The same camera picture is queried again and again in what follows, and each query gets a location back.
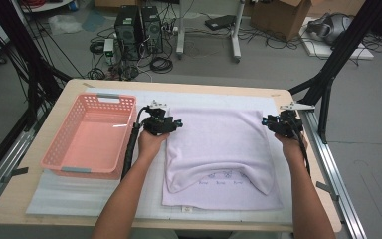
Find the flat black device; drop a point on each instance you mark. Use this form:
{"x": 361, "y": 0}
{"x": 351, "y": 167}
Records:
{"x": 220, "y": 22}

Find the black metal frame post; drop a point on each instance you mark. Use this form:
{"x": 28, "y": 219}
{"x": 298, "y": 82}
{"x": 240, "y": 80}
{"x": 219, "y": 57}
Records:
{"x": 341, "y": 49}
{"x": 30, "y": 59}

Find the clear plastic bag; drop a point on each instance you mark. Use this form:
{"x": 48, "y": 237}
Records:
{"x": 64, "y": 24}

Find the grey metal bracket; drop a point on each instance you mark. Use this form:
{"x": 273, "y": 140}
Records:
{"x": 16, "y": 172}
{"x": 326, "y": 189}

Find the white grid mat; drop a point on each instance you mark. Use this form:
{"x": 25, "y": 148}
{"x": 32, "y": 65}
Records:
{"x": 79, "y": 199}

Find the brown cardboard box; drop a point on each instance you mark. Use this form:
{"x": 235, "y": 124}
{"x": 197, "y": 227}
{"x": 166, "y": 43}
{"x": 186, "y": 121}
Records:
{"x": 278, "y": 18}

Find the aluminium rail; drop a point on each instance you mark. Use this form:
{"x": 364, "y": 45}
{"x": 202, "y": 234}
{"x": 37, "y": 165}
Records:
{"x": 10, "y": 156}
{"x": 331, "y": 166}

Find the white metal stand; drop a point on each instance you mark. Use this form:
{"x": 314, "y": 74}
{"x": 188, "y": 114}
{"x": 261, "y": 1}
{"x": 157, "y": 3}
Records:
{"x": 180, "y": 33}

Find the black computer tower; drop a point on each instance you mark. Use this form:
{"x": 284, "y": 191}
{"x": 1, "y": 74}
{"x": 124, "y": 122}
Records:
{"x": 127, "y": 33}
{"x": 152, "y": 30}

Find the pink plastic basket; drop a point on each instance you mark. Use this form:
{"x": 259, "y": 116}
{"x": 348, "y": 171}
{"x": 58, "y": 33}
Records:
{"x": 93, "y": 142}

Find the grey rounded device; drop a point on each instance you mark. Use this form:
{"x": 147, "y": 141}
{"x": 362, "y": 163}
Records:
{"x": 331, "y": 28}

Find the teal floor sheet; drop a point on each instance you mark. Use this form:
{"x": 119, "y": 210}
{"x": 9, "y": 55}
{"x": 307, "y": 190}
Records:
{"x": 93, "y": 20}

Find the white power box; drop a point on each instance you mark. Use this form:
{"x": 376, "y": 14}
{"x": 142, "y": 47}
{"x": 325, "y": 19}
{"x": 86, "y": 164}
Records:
{"x": 108, "y": 46}

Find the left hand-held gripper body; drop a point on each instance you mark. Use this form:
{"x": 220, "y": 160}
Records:
{"x": 157, "y": 125}

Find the person's left hand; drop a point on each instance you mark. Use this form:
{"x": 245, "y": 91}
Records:
{"x": 149, "y": 146}

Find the white round table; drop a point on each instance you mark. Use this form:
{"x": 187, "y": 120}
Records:
{"x": 46, "y": 6}

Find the white foam board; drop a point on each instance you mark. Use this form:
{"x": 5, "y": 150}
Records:
{"x": 321, "y": 49}

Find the lilac printed towel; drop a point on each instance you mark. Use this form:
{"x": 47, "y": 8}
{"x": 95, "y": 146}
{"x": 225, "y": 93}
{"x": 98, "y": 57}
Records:
{"x": 219, "y": 139}

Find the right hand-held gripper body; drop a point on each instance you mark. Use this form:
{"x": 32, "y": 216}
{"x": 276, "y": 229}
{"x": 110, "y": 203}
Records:
{"x": 288, "y": 126}

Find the person's right hand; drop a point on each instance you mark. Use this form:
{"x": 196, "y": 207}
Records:
{"x": 293, "y": 151}

